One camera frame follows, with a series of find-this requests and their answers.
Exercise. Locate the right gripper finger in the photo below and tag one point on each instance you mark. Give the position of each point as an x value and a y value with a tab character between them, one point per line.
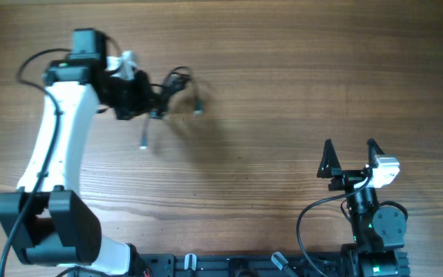
329	166
373	150

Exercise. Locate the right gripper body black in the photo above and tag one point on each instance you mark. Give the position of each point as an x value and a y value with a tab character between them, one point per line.
346	179

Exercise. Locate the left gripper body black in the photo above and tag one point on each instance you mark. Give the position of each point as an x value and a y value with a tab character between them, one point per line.
128	97

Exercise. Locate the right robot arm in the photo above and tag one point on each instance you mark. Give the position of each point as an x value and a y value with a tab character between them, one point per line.
378	227

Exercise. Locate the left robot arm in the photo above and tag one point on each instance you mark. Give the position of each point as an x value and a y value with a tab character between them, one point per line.
45	220

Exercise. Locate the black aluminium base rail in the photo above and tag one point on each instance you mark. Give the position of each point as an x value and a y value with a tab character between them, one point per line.
329	263

